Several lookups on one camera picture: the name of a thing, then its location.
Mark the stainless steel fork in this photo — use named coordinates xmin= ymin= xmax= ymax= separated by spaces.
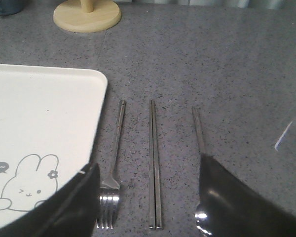
xmin=96 ymin=100 xmax=126 ymax=229

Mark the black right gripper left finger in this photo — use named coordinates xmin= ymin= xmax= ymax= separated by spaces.
xmin=0 ymin=163 xmax=100 ymax=237

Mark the cream rabbit serving tray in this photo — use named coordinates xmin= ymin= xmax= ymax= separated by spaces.
xmin=0 ymin=64 xmax=108 ymax=228

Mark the blue enamel mug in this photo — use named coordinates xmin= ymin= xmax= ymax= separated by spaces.
xmin=0 ymin=0 xmax=25 ymax=15

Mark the stainless steel spoon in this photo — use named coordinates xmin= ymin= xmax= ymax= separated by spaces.
xmin=191 ymin=106 xmax=213 ymax=237

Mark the wooden mug tree stand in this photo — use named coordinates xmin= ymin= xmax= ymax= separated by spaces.
xmin=53 ymin=0 xmax=121 ymax=33

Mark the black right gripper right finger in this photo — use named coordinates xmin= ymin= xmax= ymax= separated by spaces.
xmin=198 ymin=154 xmax=296 ymax=237

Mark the grey curtain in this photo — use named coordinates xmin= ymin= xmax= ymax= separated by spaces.
xmin=120 ymin=0 xmax=296 ymax=10

